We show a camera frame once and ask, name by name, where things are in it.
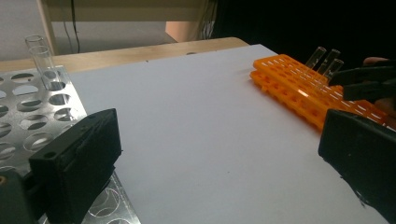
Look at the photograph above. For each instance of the beige wooden frame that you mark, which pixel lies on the beige wooden frame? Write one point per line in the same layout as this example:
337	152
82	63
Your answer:
124	11

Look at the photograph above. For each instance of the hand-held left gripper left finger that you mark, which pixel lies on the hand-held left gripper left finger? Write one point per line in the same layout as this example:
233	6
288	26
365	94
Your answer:
77	161

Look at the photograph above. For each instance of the wooden table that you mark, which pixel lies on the wooden table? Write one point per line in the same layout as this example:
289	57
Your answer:
124	56

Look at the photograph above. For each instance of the clear glass test tube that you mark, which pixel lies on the clear glass test tube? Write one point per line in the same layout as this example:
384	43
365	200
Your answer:
46	68
35	42
316	57
334	70
330	60

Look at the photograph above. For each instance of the white board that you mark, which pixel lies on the white board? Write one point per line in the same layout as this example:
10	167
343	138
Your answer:
202	130

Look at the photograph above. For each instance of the silver metal test tube rack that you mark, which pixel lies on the silver metal test tube rack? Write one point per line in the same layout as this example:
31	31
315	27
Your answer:
18	124

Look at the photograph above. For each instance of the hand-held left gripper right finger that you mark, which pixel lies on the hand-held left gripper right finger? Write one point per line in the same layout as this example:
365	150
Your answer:
364	155

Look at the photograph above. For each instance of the orange plastic test tube rack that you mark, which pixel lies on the orange plastic test tube rack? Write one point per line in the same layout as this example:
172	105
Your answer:
295	90

